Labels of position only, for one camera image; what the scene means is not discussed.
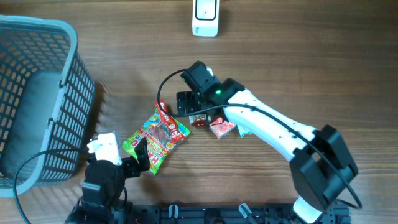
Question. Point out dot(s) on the small red juice box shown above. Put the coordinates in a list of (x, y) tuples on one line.
[(220, 127)]

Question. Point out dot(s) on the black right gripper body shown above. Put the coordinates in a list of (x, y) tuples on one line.
[(192, 101)]

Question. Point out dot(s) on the teal tissue packet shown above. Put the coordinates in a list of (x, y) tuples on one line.
[(243, 131)]

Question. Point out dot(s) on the grey plastic shopping basket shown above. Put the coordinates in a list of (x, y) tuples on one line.
[(47, 95)]

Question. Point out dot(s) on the red Nescafe coffee stick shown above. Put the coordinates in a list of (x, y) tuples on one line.
[(170, 123)]

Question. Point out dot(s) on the black mounting rail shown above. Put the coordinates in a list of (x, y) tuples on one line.
[(266, 214)]

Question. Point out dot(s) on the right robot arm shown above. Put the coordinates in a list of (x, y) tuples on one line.
[(320, 162)]

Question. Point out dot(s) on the white barcode scanner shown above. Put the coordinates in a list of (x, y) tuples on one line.
[(205, 18)]

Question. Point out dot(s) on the green lidded jar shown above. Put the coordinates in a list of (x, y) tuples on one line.
[(199, 120)]

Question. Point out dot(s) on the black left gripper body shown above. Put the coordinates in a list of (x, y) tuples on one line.
[(129, 167)]

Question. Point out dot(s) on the Haribo gummy candy bag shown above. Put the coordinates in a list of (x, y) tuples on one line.
[(160, 142)]

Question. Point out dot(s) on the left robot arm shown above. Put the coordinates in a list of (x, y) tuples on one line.
[(104, 198)]

